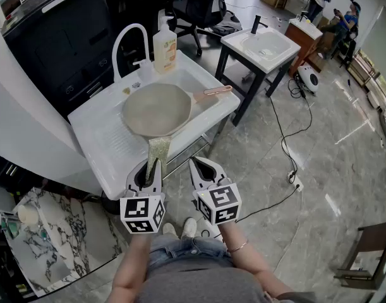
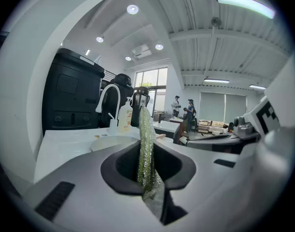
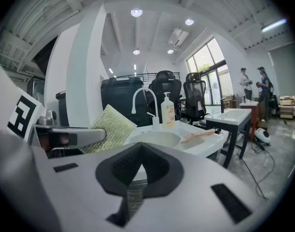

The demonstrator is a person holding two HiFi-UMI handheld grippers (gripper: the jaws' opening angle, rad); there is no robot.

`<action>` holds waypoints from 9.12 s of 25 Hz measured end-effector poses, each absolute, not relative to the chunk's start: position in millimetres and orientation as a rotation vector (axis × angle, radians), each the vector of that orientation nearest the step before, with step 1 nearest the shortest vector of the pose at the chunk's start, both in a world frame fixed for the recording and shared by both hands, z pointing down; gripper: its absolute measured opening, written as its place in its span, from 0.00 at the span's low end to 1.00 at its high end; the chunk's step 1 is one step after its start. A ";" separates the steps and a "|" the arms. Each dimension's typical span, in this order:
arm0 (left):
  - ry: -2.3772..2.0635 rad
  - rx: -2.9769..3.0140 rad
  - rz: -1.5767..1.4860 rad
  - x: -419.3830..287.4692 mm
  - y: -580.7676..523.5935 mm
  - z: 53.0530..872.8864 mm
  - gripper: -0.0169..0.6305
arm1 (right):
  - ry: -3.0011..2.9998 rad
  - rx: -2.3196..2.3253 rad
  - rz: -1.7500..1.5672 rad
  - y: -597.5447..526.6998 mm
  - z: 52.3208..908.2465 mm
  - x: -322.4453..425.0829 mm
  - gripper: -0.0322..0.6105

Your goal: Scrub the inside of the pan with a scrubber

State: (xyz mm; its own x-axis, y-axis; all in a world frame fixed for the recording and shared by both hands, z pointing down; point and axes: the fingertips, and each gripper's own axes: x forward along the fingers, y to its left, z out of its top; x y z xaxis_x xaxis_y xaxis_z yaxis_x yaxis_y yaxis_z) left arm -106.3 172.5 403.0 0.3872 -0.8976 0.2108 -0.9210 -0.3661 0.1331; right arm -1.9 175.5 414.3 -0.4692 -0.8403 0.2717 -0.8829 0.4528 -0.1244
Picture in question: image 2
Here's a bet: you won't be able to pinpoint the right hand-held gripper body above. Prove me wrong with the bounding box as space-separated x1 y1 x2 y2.
233 96 282 140

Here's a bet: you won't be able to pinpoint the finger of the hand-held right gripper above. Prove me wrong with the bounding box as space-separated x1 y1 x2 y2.
186 134 244 154

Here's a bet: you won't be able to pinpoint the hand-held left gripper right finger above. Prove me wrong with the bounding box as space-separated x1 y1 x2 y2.
153 140 252 232

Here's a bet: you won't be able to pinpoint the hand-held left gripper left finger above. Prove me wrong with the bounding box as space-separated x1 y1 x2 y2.
23 140 162 232

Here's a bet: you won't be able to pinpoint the yellow-green sponge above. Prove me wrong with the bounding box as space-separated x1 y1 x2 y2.
137 105 166 221

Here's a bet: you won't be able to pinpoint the stack of beige boxes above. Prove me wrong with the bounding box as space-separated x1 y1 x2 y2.
197 119 229 133

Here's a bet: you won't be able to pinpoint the grey roller blind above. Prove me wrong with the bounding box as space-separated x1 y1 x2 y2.
199 92 225 122
225 93 247 122

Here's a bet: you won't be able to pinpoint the white ceramic sink basin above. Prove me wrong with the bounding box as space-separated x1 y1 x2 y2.
33 127 143 184

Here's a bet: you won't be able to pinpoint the white desk black legs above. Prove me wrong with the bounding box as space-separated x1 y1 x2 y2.
152 119 182 144

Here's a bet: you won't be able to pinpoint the white gooseneck faucet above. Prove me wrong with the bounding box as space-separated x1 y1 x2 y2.
95 84 121 134

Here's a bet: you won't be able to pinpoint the orange label soap pump bottle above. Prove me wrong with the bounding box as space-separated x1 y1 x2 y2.
117 97 134 133

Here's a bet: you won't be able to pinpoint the black mesh office chair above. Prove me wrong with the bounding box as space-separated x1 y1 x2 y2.
100 73 135 128
130 86 151 128

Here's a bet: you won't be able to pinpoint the large glass window door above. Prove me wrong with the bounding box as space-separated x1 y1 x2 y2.
134 67 169 117

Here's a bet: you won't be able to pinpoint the large black plastic cabinet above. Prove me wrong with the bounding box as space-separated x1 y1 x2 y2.
42 47 106 130

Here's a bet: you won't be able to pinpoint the white ceiling air conditioner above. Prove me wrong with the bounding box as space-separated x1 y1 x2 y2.
131 44 153 59

